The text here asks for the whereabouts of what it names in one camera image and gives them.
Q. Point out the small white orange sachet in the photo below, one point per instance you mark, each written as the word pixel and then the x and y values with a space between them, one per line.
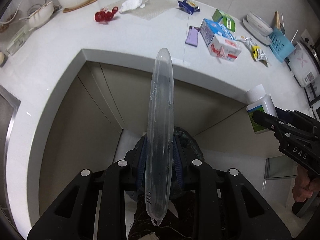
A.
pixel 246 40

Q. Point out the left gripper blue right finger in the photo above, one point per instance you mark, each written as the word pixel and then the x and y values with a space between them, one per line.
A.
pixel 177 163

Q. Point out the red mesh net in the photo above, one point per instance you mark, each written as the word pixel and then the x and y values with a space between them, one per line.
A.
pixel 104 16

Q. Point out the person's right hand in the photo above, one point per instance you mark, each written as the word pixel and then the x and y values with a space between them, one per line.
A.
pixel 301 190

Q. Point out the white plastic pill bottle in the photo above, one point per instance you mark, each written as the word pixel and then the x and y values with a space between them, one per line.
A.
pixel 258 100

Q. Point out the purple snack wrapper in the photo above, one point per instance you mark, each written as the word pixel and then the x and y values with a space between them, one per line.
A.
pixel 192 37

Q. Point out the blue white milk carton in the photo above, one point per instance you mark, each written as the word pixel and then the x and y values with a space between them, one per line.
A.
pixel 219 41

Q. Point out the steel sink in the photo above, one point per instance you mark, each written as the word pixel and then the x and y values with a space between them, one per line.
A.
pixel 9 108

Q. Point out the blue utensil holder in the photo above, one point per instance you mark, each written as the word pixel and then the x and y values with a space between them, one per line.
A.
pixel 280 45

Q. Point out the blue cookie wrapper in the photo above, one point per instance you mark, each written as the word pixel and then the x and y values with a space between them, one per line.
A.
pixel 189 6

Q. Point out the yellow silver snack wrapper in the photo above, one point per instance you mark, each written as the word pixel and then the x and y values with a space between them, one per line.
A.
pixel 259 55

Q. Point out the white tissue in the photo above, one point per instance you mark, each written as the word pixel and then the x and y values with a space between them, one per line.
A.
pixel 130 5

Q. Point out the wall socket with plug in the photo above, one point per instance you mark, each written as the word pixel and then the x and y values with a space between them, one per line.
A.
pixel 306 37

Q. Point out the wooden coaster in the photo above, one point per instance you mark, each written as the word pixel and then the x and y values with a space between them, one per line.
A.
pixel 79 6

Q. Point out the clear glass dish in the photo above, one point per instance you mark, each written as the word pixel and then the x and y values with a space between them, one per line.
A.
pixel 17 41

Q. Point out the white floral rice cooker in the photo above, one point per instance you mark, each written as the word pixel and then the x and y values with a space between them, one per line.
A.
pixel 304 64

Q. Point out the blue patterned bowl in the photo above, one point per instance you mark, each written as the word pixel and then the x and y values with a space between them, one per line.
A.
pixel 258 24

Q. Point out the blue striped plate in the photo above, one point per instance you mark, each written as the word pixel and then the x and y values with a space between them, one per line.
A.
pixel 263 39

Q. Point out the green white medicine box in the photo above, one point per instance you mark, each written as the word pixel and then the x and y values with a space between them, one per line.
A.
pixel 220 16

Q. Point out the clear bubble wrap sheet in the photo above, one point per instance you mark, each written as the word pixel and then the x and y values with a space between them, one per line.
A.
pixel 152 9

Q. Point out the white bowl with chopsticks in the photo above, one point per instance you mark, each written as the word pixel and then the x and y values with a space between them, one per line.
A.
pixel 40 16

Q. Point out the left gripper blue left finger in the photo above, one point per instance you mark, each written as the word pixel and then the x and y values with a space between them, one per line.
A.
pixel 142 161

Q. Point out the wooden chopsticks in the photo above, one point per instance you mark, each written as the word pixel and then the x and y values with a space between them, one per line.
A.
pixel 276 20

